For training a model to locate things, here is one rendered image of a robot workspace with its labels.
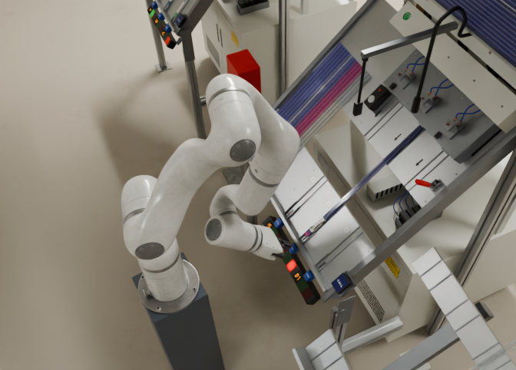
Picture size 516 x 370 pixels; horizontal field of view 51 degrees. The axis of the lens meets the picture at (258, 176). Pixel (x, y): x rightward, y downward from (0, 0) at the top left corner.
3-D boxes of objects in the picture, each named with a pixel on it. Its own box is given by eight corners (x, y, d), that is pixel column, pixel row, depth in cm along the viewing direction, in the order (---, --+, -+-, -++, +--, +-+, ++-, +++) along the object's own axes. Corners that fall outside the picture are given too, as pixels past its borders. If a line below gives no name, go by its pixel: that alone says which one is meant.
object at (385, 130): (430, 213, 152) (421, 209, 149) (319, 76, 192) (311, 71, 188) (525, 130, 141) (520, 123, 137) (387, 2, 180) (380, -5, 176)
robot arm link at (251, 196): (236, 138, 140) (200, 210, 160) (257, 185, 131) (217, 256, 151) (265, 139, 144) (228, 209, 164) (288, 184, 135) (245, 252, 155)
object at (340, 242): (334, 290, 164) (329, 289, 161) (249, 147, 203) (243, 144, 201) (379, 251, 157) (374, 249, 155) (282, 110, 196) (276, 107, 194)
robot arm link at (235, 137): (153, 220, 149) (159, 271, 139) (113, 210, 142) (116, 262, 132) (262, 95, 123) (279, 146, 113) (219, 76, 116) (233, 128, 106)
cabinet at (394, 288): (385, 348, 223) (412, 274, 176) (307, 222, 265) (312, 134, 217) (511, 289, 238) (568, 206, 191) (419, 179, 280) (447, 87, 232)
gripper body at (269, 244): (235, 232, 163) (259, 239, 171) (249, 259, 157) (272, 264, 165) (251, 216, 161) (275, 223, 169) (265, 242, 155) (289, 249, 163)
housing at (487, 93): (514, 142, 143) (497, 125, 133) (409, 41, 172) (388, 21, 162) (540, 120, 140) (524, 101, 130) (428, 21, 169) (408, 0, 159)
